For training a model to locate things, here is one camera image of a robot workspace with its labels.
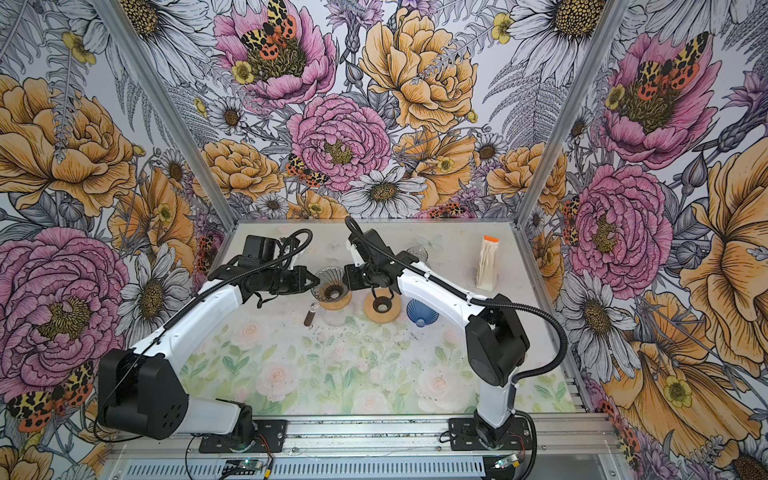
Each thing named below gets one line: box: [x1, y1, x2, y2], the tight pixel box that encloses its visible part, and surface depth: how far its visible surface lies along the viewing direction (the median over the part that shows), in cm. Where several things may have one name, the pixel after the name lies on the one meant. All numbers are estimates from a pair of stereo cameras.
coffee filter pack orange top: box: [476, 235, 500, 292], surface depth 102 cm
